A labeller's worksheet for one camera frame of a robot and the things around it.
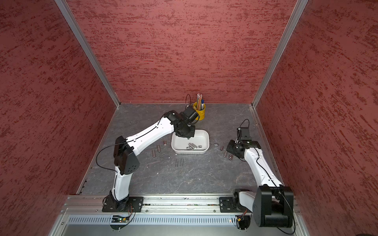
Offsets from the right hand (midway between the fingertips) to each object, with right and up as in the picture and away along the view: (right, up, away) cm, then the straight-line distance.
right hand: (229, 150), depth 85 cm
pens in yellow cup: (-17, +31, +21) cm, 41 cm away
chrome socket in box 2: (-24, 0, +9) cm, 26 cm away
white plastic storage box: (-18, +2, +11) cm, 21 cm away
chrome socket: (-6, +1, +12) cm, 13 cm away
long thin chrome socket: (-32, -8, +3) cm, 33 cm away
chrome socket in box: (-22, +1, +9) cm, 24 cm away
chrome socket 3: (-1, -4, +7) cm, 8 cm away
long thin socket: (-29, -8, +4) cm, 30 cm away
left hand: (-24, +9, -2) cm, 26 cm away
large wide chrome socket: (+2, -5, +4) cm, 7 cm away
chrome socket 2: (-2, 0, +9) cm, 10 cm away
